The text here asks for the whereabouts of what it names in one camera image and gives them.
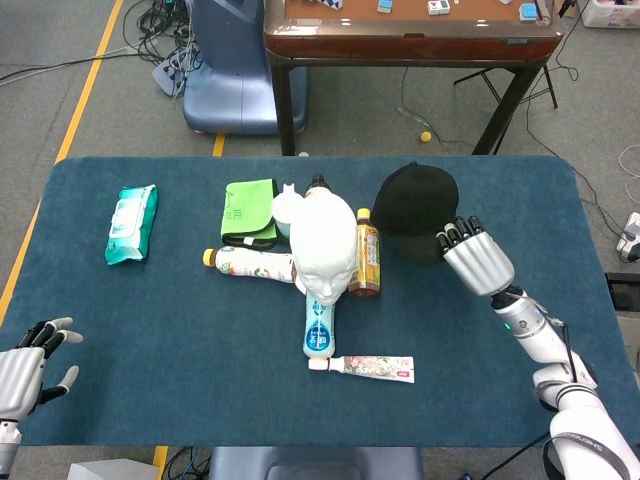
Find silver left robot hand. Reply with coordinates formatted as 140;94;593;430
0;316;85;421

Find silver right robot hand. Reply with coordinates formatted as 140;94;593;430
435;214;516;297

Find black baseball cap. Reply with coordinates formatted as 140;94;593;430
370;162;460;265

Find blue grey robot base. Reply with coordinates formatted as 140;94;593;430
182;0;309;136

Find white foam mannequin head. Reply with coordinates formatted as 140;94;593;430
289;192;359;305

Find amber tea bottle yellow label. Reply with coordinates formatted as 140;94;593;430
347;208;382;300

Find white box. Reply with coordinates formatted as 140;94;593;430
67;458;161;480

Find floral toothpaste tube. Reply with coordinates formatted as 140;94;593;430
327;354;416;385

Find black flat box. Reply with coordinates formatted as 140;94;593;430
604;272;640;311

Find white power adapter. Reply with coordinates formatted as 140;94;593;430
615;212;640;263

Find blue label bottle white cap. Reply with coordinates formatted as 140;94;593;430
303;294;337;372

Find dark capped bottle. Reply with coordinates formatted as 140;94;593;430
304;173;335;201

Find green wet wipes pack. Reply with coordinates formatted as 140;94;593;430
103;184;160;266

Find pale blue cup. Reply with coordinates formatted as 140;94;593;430
271;182;306;239

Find brown mahjong table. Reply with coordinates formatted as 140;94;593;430
263;0;566;157

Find white label bottle yellow cap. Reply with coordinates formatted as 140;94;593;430
202;246;297;284

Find green folded cloth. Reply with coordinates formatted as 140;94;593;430
220;178;281;250

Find white plastic basket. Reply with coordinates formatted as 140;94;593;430
579;0;640;29

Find grey power strip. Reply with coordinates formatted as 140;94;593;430
152;49;201;96

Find black floor cables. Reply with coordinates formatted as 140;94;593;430
124;0;206;66

